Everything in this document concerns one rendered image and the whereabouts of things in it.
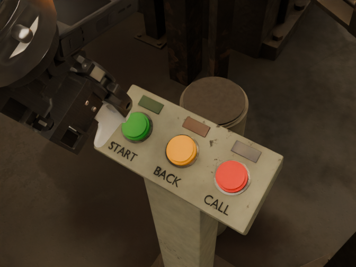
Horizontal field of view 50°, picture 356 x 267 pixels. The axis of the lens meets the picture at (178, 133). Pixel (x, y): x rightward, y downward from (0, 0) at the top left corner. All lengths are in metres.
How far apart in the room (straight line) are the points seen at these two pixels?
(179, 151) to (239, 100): 0.21
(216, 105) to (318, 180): 0.63
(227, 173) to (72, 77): 0.23
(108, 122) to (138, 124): 0.11
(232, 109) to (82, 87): 0.36
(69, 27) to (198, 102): 0.38
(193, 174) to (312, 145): 0.82
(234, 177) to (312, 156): 0.80
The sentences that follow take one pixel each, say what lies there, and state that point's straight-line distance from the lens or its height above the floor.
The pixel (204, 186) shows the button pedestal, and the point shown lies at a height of 0.59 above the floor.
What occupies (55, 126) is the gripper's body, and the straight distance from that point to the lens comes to 0.34.
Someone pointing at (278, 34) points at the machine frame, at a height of 0.09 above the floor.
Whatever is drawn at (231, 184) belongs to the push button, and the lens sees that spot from 0.48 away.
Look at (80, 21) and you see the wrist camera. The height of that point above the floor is 0.83.
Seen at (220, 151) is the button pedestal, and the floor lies 0.61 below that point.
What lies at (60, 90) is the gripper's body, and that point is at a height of 0.78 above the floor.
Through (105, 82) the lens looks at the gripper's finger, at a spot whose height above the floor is 0.77.
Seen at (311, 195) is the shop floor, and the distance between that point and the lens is 1.20.
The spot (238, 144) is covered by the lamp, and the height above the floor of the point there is 0.62.
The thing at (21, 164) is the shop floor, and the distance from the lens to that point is 1.32.
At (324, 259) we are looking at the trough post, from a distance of 1.12.
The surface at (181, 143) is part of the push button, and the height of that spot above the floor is 0.61.
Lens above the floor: 1.03
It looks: 55 degrees down
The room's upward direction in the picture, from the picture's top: 4 degrees counter-clockwise
